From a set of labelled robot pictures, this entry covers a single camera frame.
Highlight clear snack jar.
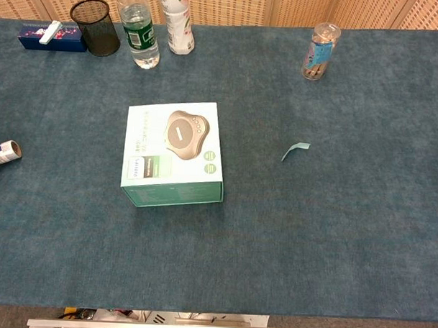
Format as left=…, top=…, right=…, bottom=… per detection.
left=300, top=21, right=342, bottom=83

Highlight small teal paper scrap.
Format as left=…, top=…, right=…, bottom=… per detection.
left=280, top=141, right=311, bottom=163

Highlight black mesh pen holder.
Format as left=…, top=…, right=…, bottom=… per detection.
left=68, top=0, right=122, bottom=58

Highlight teal Philips product box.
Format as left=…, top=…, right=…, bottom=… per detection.
left=119, top=99, right=228, bottom=211

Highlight clear green-label water bottle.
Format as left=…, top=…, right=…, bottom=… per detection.
left=114, top=0, right=163, bottom=70

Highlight white printed plastic bottle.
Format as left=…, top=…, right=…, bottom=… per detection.
left=155, top=0, right=197, bottom=57

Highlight wooden lattice screen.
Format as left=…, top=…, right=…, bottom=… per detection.
left=0, top=0, right=438, bottom=35

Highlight silver blue-print foil roll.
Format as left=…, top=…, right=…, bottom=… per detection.
left=0, top=139, right=23, bottom=170

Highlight blue felt table cloth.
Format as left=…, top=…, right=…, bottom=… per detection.
left=0, top=14, right=438, bottom=322

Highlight white rectangular stick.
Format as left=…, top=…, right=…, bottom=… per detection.
left=38, top=19, right=63, bottom=46

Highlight dark blue floral box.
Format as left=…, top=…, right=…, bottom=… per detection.
left=17, top=19, right=88, bottom=53

